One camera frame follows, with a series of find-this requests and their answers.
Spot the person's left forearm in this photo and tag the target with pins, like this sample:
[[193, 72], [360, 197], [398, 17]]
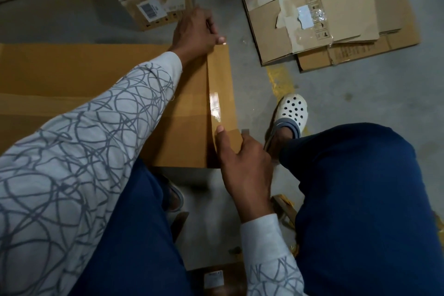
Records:
[[76, 188]]

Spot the person's right forearm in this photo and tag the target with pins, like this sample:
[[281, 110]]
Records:
[[270, 264]]

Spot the person's left white clog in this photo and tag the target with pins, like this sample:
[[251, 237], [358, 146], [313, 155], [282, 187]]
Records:
[[173, 199]]

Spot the large black-label cardboard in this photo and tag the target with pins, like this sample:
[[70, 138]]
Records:
[[55, 77]]

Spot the person's left hand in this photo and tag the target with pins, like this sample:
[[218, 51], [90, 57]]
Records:
[[194, 35]]

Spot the person's right hand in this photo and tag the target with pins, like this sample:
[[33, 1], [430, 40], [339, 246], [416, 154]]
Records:
[[246, 171]]

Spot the person's white clog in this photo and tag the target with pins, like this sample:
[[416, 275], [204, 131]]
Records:
[[173, 199], [290, 113]]

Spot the small cardboard box being taped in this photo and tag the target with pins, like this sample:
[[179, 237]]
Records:
[[326, 8]]

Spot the person's right white clog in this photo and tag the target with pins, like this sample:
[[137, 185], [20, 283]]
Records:
[[290, 113]]

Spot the brown plastic-wrapped stool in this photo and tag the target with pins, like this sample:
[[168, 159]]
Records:
[[222, 278]]

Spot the brown packing tape roll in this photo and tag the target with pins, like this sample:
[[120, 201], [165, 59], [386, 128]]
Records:
[[229, 141]]

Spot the person's blue trousers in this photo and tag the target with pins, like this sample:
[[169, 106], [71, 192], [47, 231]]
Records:
[[368, 216]]

